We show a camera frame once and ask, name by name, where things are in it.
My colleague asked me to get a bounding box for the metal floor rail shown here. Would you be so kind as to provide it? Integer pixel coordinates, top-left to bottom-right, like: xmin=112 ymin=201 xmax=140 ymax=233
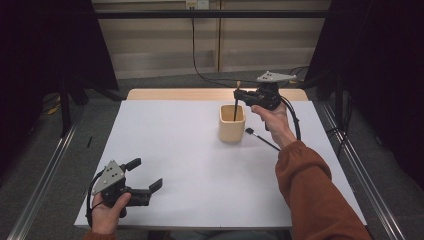
xmin=6 ymin=109 xmax=88 ymax=240
xmin=319 ymin=99 xmax=406 ymax=240

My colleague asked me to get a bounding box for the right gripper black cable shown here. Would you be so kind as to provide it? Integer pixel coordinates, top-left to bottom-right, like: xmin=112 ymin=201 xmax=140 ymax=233
xmin=279 ymin=96 xmax=302 ymax=142

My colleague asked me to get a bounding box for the black curtain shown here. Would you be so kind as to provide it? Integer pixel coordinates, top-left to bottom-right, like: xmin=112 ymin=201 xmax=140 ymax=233
xmin=0 ymin=0 xmax=119 ymax=174
xmin=304 ymin=0 xmax=424 ymax=188

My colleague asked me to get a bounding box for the black brush with orange tip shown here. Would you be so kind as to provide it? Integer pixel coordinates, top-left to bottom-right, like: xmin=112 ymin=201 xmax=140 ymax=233
xmin=233 ymin=80 xmax=242 ymax=122

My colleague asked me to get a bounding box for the black wall cable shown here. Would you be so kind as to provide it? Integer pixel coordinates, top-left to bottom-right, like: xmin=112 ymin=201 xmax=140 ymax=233
xmin=191 ymin=6 xmax=261 ymax=88

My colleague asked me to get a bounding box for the cream ceramic cup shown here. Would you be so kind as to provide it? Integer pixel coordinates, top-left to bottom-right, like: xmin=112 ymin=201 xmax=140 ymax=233
xmin=218 ymin=104 xmax=247 ymax=144

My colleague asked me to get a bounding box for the person's right hand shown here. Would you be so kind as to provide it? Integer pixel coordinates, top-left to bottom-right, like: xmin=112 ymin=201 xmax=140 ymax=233
xmin=250 ymin=102 xmax=298 ymax=150

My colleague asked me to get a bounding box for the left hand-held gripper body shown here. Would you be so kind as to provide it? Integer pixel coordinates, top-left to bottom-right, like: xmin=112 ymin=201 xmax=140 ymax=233
xmin=91 ymin=159 xmax=153 ymax=219

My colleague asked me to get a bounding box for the white table mat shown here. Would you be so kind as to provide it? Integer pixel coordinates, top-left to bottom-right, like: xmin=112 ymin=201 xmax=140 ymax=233
xmin=73 ymin=99 xmax=368 ymax=231

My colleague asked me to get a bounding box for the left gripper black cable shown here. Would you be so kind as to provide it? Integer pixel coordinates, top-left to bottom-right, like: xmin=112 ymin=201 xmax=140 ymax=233
xmin=85 ymin=169 xmax=104 ymax=228

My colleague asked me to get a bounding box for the yellow floor item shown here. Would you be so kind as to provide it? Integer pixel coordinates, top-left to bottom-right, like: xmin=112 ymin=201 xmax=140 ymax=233
xmin=46 ymin=104 xmax=63 ymax=116

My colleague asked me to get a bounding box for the white wall socket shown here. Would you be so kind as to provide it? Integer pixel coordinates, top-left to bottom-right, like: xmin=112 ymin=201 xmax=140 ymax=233
xmin=185 ymin=0 xmax=210 ymax=10

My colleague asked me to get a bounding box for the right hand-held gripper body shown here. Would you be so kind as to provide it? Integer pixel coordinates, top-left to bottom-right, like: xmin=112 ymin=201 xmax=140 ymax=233
xmin=251 ymin=70 xmax=298 ymax=112

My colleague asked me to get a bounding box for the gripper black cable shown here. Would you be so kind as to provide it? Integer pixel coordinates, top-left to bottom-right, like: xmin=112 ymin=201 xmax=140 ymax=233
xmin=279 ymin=96 xmax=302 ymax=142
xmin=85 ymin=169 xmax=104 ymax=228

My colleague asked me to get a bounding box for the black metal crossbar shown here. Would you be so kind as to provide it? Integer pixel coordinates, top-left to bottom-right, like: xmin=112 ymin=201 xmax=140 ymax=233
xmin=94 ymin=9 xmax=329 ymax=19

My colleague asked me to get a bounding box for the black makeup brush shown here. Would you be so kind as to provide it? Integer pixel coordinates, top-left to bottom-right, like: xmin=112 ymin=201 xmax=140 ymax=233
xmin=245 ymin=127 xmax=282 ymax=152

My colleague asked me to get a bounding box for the wooden table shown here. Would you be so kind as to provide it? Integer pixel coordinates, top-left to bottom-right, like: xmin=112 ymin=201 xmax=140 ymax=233
xmin=125 ymin=88 xmax=309 ymax=102

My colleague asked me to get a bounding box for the black metal stand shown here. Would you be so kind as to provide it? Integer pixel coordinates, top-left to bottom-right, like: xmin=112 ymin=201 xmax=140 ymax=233
xmin=58 ymin=78 xmax=73 ymax=138

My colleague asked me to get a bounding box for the person's left hand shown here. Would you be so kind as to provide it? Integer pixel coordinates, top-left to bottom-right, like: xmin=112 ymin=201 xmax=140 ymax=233
xmin=90 ymin=191 xmax=133 ymax=236

